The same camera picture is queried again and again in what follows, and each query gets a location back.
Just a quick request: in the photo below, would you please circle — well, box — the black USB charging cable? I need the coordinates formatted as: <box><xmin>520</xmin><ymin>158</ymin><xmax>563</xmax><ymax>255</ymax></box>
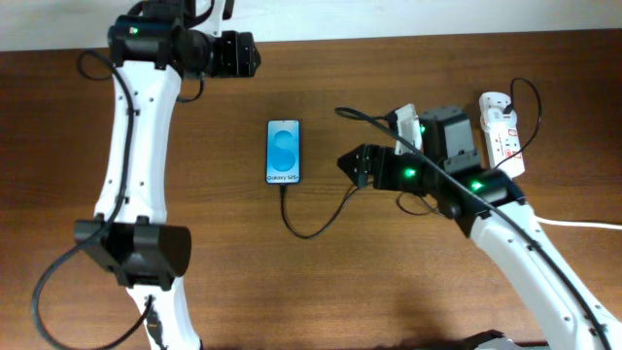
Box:
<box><xmin>278</xmin><ymin>77</ymin><xmax>543</xmax><ymax>240</ymax></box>

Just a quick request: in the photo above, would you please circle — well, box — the blue screen Galaxy smartphone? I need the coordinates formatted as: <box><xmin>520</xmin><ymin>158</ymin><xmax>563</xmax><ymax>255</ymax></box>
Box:
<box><xmin>265</xmin><ymin>120</ymin><xmax>301</xmax><ymax>185</ymax></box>

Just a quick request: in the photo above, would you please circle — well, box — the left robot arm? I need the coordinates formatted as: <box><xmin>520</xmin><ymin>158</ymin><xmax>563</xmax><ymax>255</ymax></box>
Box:
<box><xmin>74</xmin><ymin>0</ymin><xmax>260</xmax><ymax>349</ymax></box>

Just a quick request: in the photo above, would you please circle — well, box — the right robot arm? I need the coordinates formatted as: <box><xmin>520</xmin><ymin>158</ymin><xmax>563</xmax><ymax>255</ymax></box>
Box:
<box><xmin>335</xmin><ymin>106</ymin><xmax>621</xmax><ymax>349</ymax></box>

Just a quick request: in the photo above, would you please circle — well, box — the white USB charger plug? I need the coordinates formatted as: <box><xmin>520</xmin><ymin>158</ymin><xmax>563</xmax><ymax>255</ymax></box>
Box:
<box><xmin>479</xmin><ymin>91</ymin><xmax>517</xmax><ymax>132</ymax></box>

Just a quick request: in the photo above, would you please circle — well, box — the white power strip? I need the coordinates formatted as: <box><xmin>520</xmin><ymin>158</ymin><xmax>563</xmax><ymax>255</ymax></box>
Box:
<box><xmin>478</xmin><ymin>91</ymin><xmax>527</xmax><ymax>179</ymax></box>

